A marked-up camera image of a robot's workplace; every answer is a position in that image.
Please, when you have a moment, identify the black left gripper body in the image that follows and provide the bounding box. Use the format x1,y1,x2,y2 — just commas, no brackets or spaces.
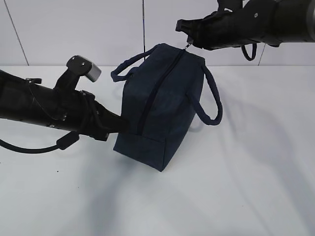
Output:
76,90,109,142

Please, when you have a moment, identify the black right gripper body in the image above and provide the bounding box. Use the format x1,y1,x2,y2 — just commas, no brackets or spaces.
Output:
175,18,216,48

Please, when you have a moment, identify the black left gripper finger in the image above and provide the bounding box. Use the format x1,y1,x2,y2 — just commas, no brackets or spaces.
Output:
97,106,129,133

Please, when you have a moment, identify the dark navy lunch bag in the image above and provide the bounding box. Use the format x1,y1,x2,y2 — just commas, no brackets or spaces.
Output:
111,43,223,171

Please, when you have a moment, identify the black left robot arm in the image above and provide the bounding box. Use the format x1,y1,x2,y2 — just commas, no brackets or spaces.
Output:
0,71,129,141

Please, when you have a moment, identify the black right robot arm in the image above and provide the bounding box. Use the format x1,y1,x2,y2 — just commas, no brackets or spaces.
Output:
176,0,315,51

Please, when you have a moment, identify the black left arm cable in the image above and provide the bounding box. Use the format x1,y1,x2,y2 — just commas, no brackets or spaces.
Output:
0,131,80,154

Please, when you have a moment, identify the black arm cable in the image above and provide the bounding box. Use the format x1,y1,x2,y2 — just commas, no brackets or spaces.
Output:
0,131,80,154
241,43,258,61

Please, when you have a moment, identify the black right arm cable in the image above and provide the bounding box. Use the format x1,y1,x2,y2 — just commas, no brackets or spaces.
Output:
241,43,258,61

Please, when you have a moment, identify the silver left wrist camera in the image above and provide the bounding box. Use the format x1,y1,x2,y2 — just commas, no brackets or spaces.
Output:
66,55,101,83

